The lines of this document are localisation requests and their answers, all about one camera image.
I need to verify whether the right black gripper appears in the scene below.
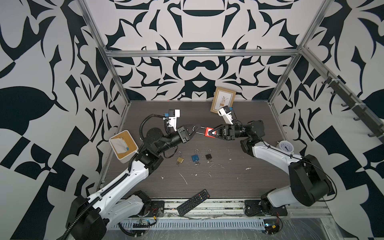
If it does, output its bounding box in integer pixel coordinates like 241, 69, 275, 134
209, 126, 250, 145

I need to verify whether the red padlock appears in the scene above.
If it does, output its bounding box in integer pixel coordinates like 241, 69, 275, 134
197, 127, 216, 138

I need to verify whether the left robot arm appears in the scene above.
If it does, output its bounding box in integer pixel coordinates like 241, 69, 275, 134
60, 114, 201, 240

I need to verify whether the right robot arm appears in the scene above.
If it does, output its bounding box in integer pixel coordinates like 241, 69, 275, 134
208, 120, 337, 209

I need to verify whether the blue padlock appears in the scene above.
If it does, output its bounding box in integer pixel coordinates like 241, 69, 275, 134
191, 149, 200, 165

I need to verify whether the small black padlock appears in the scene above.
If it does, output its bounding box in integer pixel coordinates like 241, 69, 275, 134
205, 149, 213, 163

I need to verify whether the brass padlock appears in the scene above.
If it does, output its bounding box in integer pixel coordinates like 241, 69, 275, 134
176, 151, 184, 166

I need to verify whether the black remote control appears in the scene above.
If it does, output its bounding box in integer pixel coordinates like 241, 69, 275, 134
177, 189, 210, 217

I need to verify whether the white tissue box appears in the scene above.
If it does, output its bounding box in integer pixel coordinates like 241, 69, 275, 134
109, 130, 139, 164

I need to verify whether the left green circuit board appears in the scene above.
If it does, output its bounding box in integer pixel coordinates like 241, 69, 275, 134
132, 219, 157, 228

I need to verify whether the green circuit board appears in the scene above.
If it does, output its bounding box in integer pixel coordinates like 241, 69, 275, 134
132, 219, 157, 228
264, 222, 282, 235

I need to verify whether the right green circuit board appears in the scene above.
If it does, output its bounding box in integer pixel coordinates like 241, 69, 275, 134
264, 222, 282, 235

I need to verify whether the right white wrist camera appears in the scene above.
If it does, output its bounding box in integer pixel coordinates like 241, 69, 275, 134
218, 106, 234, 125

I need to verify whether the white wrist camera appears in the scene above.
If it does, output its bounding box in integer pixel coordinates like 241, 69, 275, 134
163, 109, 181, 134
218, 106, 234, 125

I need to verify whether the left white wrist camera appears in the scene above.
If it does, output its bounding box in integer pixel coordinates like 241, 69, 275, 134
163, 109, 181, 134

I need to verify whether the wooden picture frame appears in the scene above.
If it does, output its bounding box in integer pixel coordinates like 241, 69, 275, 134
210, 87, 237, 114

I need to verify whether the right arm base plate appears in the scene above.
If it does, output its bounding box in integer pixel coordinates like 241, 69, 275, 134
244, 200, 288, 217

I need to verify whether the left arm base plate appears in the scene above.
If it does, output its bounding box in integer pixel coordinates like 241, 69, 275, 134
139, 201, 165, 218

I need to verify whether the white cable duct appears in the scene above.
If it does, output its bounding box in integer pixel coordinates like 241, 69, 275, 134
121, 219, 265, 231

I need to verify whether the wall coat hook rail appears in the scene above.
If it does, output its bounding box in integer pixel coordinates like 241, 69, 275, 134
322, 71, 384, 144

